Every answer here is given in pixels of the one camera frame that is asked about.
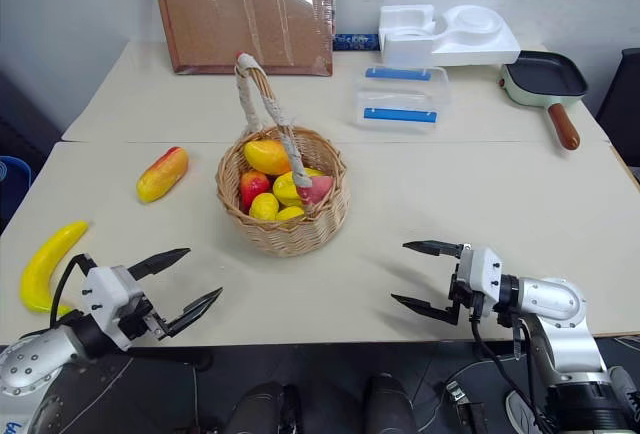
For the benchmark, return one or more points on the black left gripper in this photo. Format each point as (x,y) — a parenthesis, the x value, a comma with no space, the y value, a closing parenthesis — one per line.
(140,318)

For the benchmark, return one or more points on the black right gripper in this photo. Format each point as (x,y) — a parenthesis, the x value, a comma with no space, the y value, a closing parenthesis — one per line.
(462,291)

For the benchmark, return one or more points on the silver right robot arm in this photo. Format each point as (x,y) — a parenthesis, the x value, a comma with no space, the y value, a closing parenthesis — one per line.
(560,314)

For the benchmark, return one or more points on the wicker basket with handle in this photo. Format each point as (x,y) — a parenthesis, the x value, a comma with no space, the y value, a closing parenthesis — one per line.
(282,224)

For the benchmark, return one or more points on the long yellow red mango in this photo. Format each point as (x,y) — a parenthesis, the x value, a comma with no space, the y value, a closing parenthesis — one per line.
(162,174)

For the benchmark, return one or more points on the yellow lemon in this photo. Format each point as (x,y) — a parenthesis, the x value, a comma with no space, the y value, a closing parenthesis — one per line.
(263,206)

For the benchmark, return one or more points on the red yellow peach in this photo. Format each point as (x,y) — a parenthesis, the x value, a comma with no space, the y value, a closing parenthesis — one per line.
(253,186)

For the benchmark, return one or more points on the yellow banana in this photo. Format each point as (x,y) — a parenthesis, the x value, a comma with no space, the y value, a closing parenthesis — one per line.
(45,269)

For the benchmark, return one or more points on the yellow starfruit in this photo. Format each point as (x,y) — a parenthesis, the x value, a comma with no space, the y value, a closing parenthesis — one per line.
(289,189)

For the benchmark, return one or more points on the large yellow orange mango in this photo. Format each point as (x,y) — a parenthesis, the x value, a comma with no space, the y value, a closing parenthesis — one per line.
(266,156)

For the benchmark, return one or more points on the grey shoe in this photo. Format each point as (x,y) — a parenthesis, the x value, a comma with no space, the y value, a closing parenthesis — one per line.
(522,411)

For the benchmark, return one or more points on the clear container with blue clips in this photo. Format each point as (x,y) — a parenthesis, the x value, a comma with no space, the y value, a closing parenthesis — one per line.
(400,99)

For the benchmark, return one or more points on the blue bin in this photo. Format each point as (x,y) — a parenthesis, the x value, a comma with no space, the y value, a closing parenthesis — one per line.
(12,184)

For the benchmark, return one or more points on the white styrofoam packaging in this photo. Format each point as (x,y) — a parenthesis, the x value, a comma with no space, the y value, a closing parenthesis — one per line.
(440,36)

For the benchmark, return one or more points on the black chair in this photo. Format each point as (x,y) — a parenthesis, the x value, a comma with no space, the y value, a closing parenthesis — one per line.
(620,99)

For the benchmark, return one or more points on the brown cork board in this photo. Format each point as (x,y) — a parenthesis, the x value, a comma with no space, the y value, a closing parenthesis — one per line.
(245,9)

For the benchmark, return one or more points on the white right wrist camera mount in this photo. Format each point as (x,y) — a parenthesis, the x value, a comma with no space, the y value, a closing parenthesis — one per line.
(481,269)

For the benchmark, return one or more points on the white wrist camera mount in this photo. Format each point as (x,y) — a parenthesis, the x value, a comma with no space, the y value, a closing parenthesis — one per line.
(107,299)
(481,269)

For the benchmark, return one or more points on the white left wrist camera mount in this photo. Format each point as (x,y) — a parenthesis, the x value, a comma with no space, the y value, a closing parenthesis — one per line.
(107,299)

